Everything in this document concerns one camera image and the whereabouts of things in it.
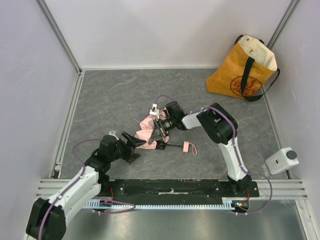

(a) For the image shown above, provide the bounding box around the pink folding umbrella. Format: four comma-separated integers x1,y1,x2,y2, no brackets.
135,108,198,156

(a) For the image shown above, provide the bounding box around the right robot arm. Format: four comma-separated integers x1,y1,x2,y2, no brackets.
149,101,252,193

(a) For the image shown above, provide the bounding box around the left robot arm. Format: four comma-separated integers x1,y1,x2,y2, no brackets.
25,131,146,240

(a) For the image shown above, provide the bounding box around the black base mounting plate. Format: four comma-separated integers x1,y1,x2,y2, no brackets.
98,179,260,205

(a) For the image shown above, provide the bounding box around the yellow Trader Joe's tote bag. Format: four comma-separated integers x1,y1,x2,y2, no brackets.
205,35,281,102

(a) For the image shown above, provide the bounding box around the white box with grey knob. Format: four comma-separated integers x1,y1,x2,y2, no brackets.
265,147,299,175

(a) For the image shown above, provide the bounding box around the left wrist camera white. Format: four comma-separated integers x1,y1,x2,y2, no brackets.
108,130,119,140

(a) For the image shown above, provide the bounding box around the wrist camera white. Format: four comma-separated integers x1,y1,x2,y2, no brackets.
108,130,119,140
149,103,160,119

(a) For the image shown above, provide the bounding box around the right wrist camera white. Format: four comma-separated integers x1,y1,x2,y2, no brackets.
149,103,160,119

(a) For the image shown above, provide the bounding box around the light blue cable duct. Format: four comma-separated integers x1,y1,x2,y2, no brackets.
83,199,235,211

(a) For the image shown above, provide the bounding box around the aluminium rail frame front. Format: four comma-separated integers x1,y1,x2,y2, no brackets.
36,178,311,201

